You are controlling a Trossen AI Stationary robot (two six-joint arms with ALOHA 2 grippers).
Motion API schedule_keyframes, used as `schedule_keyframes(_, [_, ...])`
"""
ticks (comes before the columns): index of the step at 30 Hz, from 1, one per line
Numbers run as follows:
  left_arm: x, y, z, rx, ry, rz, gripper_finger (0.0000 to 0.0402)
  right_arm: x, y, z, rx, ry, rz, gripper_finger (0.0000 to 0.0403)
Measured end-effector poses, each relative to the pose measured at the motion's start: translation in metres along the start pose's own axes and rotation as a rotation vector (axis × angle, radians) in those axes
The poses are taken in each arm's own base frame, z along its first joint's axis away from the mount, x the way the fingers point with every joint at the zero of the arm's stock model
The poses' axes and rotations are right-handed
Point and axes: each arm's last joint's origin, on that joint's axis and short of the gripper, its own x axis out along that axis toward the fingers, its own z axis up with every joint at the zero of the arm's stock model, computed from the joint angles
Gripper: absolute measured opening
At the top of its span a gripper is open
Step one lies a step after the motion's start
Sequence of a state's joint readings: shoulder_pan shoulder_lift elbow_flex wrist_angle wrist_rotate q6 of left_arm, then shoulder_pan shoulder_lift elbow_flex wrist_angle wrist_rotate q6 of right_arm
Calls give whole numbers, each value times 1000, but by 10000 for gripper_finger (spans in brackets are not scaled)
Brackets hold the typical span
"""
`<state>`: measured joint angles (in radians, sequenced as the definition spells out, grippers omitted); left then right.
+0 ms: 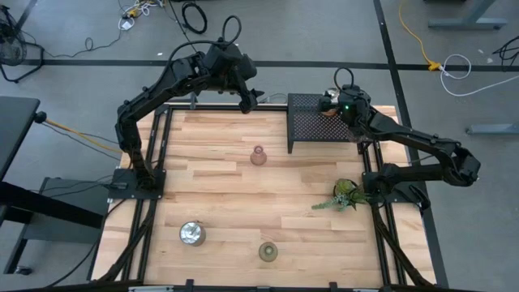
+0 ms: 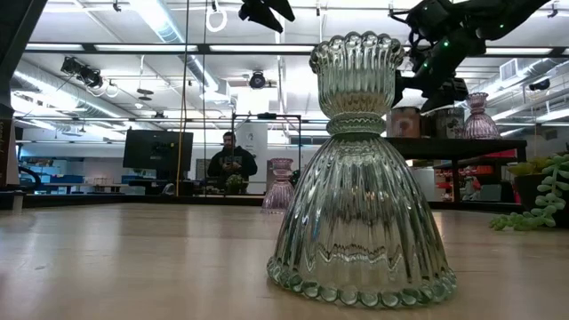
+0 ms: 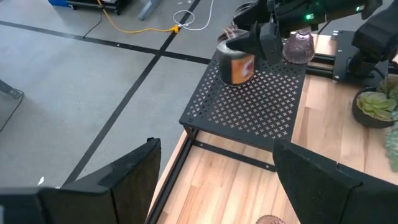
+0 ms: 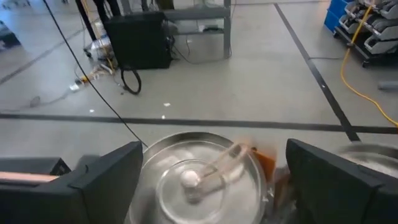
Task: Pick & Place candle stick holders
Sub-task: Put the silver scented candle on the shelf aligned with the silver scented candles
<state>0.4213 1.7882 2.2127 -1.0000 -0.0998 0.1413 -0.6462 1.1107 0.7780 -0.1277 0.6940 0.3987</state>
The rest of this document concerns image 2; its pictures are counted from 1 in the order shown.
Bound yellow hanging cord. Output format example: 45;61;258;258
175;0;191;197

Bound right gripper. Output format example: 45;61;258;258
390;26;488;115

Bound black metal frame stand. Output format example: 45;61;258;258
230;111;303;196

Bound silver tin candle orange tag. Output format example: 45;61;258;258
385;106;422;139

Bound black curved cable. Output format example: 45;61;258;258
17;164;44;193

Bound potted green succulent plant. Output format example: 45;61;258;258
488;152;569;233

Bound red storage shelves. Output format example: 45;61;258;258
434;149;519;204

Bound small potted plant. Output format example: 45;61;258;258
225;173;245;196

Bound black perforated metal shelf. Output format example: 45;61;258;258
384;137;529;213

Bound black computer monitor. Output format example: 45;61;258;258
122;129;195;171

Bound person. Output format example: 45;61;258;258
206;131;260;196

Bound pink ribbed glass candle holder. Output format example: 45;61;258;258
260;157;296;215
461;92;502;140

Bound clear ribbed glass vase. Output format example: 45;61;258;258
266;30;459;310

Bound black overhead beam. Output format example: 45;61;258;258
24;42;569;57

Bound white hanging ring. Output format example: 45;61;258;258
205;8;228;34

